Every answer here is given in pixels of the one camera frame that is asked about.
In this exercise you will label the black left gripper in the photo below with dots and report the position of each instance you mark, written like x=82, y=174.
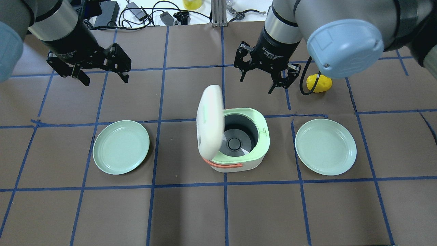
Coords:
x=72, y=44

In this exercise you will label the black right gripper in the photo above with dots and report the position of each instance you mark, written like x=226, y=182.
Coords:
x=276, y=46

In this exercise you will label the white rice cooker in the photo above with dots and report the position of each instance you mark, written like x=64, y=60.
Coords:
x=230, y=140

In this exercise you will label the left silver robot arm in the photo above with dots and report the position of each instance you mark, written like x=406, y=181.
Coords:
x=47, y=20

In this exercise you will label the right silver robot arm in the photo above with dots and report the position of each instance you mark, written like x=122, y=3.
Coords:
x=343, y=37

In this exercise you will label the yellow lemon toy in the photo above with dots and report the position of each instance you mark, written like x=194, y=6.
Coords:
x=323, y=84

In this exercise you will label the black power adapter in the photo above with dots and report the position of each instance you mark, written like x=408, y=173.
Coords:
x=138, y=12

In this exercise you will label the green plate far side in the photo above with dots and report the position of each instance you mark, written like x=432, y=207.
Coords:
x=121, y=147

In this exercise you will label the green plate near lemon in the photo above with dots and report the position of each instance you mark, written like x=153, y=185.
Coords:
x=325, y=147

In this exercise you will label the aluminium frame post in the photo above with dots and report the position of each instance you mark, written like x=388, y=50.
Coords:
x=219, y=13

